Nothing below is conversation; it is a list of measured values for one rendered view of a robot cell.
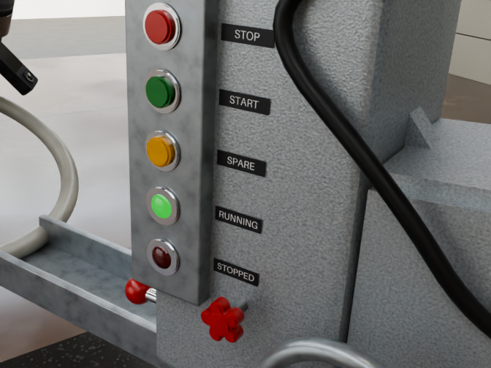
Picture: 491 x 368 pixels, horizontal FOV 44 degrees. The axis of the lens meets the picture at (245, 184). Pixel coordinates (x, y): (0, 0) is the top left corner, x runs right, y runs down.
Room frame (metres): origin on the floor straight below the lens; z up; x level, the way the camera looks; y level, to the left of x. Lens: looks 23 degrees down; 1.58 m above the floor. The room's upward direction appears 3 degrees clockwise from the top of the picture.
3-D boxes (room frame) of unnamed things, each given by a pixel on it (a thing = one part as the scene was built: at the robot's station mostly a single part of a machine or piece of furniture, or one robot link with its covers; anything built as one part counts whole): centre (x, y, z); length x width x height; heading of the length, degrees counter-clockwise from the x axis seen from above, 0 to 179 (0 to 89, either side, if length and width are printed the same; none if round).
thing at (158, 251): (0.48, 0.07, 1.30); 0.02 x 0.01 x 0.02; 59
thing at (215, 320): (0.45, 0.01, 1.26); 0.04 x 0.04 x 0.04; 59
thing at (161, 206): (0.48, 0.07, 1.35); 0.02 x 0.01 x 0.02; 59
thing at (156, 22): (0.48, 0.07, 1.50); 0.03 x 0.01 x 0.03; 59
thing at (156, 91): (0.48, 0.07, 1.45); 0.03 x 0.01 x 0.03; 59
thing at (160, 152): (0.48, 0.07, 1.40); 0.03 x 0.01 x 0.03; 59
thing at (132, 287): (0.56, 0.09, 1.20); 0.08 x 0.03 x 0.03; 59
